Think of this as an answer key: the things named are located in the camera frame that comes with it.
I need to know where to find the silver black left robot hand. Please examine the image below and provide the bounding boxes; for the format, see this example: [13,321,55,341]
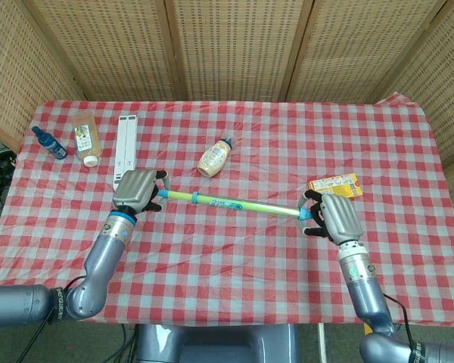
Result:
[111,169,170,224]

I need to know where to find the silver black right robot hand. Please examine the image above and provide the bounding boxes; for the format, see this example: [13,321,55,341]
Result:
[295,190,365,245]

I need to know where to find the amber drink bottle white cap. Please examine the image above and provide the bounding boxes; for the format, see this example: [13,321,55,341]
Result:
[72,113,101,168]

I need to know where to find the red white checked tablecloth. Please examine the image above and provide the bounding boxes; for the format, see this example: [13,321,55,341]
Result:
[0,92,454,328]

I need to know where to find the green and blue water pump toy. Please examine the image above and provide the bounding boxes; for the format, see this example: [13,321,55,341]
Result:
[157,189,300,218]

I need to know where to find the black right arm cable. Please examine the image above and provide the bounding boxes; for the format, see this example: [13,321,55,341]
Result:
[383,292,415,346]

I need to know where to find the white folding stand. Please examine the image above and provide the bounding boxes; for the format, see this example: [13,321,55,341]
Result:
[112,116,139,191]

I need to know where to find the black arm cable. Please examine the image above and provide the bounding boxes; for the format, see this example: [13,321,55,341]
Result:
[17,277,87,363]
[383,292,415,346]

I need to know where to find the dark blue spray bottle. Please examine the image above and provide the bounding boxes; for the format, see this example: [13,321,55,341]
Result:
[31,126,68,160]

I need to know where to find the woven wooden screen panel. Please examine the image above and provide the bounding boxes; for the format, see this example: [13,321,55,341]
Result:
[370,0,454,168]
[278,0,452,106]
[0,0,90,153]
[164,0,314,103]
[22,0,183,103]

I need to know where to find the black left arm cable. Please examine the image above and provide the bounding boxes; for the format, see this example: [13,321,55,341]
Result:
[17,277,87,363]

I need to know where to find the beige squeeze sauce bottle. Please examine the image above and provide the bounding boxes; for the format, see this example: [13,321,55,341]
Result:
[196,136,236,178]

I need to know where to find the grey robot torso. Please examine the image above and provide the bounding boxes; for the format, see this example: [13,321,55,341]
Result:
[135,324,300,363]

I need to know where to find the black printed arm strap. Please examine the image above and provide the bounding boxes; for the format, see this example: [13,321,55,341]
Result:
[46,286,68,326]
[408,341,428,363]

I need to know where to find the yellow printed cardboard box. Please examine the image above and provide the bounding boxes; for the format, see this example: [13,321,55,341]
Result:
[307,172,364,200]

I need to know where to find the black cables under table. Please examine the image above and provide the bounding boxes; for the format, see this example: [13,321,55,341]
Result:
[98,324,138,363]

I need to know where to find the black floor cable tangle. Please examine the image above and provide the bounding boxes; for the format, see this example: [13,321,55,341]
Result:
[0,144,19,208]

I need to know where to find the green and blue plastic tube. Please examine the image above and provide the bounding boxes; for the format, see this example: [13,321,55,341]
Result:
[191,192,313,222]

